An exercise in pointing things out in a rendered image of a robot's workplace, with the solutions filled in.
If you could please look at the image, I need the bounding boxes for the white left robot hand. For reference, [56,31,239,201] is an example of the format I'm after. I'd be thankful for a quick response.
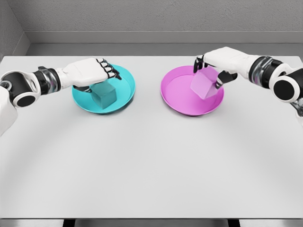
[67,57,122,93]

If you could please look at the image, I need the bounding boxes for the pink block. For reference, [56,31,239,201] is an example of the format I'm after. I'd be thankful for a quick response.
[190,67,219,100]

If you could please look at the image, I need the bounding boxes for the teal block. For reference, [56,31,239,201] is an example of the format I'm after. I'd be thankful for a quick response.
[90,80,118,110]

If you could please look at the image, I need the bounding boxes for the pink plate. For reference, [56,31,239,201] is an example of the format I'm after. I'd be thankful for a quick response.
[160,66,224,117]

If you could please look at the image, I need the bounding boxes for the teal plate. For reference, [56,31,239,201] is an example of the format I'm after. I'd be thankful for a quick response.
[71,63,137,115]

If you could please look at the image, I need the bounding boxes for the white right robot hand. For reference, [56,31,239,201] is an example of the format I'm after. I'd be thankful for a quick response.
[193,46,245,89]

